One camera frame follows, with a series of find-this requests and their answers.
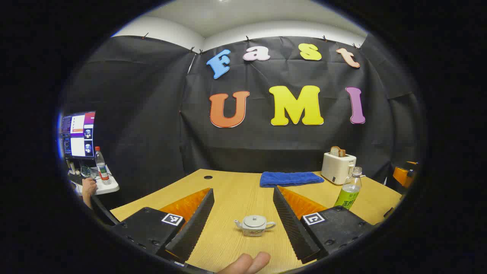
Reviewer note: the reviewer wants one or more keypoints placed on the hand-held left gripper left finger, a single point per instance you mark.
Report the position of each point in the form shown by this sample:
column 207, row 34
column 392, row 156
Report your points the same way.
column 192, row 224

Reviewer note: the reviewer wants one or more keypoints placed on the blue towel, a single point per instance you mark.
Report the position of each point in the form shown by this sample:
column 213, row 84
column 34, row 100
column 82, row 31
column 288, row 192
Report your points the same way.
column 291, row 179

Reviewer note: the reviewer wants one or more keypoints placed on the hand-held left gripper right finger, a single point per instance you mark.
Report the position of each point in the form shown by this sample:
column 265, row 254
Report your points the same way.
column 291, row 224

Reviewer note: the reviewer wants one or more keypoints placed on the green label water bottle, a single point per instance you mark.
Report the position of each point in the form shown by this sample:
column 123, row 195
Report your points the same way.
column 348, row 195

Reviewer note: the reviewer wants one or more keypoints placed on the clear glass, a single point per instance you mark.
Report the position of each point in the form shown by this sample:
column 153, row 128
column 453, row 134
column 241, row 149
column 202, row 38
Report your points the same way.
column 88, row 172

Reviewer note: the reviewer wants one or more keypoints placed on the red cap plastic bottle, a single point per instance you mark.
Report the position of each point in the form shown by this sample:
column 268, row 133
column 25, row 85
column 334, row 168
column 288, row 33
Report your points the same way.
column 102, row 167

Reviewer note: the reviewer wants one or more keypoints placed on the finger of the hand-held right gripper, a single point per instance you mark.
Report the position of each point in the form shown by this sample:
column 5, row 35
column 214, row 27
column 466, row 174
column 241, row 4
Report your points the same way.
column 391, row 212
column 402, row 176

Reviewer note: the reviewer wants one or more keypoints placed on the white side table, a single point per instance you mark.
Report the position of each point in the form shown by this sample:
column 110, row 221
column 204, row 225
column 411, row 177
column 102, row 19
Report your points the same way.
column 108, row 187

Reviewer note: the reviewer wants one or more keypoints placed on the computer monitor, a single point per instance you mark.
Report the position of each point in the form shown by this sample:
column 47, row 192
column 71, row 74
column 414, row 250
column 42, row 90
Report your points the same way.
column 78, row 135

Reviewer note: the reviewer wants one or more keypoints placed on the bread slice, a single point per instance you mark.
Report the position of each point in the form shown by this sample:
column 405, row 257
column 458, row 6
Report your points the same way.
column 337, row 151

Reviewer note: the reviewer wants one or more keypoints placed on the black backdrop cloth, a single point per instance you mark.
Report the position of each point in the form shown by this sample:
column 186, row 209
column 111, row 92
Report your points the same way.
column 152, row 114

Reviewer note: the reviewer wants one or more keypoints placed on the white toaster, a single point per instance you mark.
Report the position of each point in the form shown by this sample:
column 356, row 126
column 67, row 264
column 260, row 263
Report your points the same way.
column 336, row 169

